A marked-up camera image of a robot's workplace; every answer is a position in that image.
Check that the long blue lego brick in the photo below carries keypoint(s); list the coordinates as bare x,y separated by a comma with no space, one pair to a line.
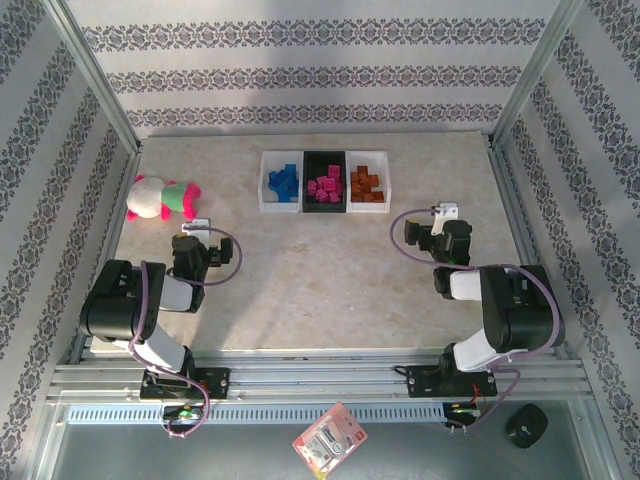
283,195
287,180
295,190

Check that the small pink lego brick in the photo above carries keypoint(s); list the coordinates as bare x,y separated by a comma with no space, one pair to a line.
317,181
328,182
335,198
312,190
322,196
339,189
332,170

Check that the small blue lego brick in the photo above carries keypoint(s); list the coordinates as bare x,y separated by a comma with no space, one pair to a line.
275,179
290,169

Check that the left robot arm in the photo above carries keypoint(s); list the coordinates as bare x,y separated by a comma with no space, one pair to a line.
175,295

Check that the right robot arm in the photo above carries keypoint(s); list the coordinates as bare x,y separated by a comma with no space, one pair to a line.
465,285

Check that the white plastic bin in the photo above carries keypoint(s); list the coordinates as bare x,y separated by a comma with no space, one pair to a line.
380,167
265,205

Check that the white pink green plush toy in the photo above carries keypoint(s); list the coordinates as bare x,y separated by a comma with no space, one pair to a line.
150,197

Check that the black plastic bin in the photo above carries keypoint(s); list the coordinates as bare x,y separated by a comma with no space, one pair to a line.
315,162

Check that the small connector circuit board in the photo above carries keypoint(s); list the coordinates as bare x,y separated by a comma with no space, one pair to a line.
462,411
182,413

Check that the black rounded square device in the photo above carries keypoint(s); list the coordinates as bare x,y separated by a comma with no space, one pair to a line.
525,425

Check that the pink blister pack card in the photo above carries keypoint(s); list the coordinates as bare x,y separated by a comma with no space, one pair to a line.
327,440

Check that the aluminium side rail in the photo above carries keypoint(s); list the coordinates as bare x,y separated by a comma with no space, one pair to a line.
512,200
109,240

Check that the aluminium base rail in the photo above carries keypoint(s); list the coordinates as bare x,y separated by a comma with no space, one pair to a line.
320,382

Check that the aluminium frame post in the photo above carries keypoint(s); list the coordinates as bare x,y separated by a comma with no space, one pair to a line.
531,75
95,75

